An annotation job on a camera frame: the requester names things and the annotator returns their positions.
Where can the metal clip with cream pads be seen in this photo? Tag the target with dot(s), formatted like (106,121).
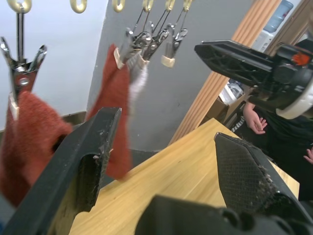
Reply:
(168,61)
(146,40)
(23,73)
(162,35)
(126,49)

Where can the rust red knitted sock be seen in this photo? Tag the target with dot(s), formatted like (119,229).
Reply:
(115,88)
(29,137)

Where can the person's right hand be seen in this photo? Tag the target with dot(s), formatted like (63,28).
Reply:
(256,122)

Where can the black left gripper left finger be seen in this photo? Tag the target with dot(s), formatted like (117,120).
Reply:
(61,176)

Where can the blue water cooler bottle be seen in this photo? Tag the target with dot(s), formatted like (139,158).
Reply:
(278,17)

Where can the brown cardboard box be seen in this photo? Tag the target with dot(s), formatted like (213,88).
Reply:
(220,107)

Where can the slatted wooden pillar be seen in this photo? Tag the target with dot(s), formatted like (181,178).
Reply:
(212,93)

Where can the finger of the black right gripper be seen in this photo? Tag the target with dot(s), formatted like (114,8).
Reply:
(232,61)

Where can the light grey knitted sock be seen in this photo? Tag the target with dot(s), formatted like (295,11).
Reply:
(139,78)

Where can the wooden door frame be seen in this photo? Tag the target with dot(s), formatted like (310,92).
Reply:
(291,29)

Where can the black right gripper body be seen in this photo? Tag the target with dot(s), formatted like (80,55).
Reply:
(288,80)

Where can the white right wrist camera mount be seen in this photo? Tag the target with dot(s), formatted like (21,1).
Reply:
(300,107)

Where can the person in black clothes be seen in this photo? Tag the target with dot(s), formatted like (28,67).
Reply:
(288,137)

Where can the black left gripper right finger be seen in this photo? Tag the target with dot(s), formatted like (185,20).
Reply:
(239,171)

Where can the cream plastic clip hanger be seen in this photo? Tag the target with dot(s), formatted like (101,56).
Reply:
(78,11)

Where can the white water dispenser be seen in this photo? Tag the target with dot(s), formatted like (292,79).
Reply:
(262,41)

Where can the person's left hand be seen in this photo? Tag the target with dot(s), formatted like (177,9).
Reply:
(310,155)

